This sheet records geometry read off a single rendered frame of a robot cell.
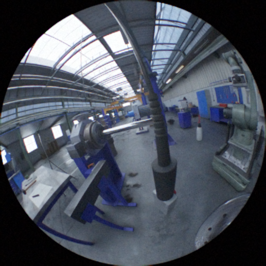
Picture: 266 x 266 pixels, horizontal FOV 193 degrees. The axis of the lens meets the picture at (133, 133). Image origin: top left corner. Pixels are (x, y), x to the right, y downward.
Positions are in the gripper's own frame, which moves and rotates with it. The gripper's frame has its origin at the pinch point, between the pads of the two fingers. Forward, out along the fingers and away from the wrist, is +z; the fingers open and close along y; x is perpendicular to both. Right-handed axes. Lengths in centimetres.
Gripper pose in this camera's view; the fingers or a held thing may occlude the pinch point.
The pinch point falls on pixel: (243, 100)
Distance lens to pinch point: 131.2
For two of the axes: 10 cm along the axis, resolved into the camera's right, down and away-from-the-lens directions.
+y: -0.5, -2.5, 9.7
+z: 2.6, 9.3, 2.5
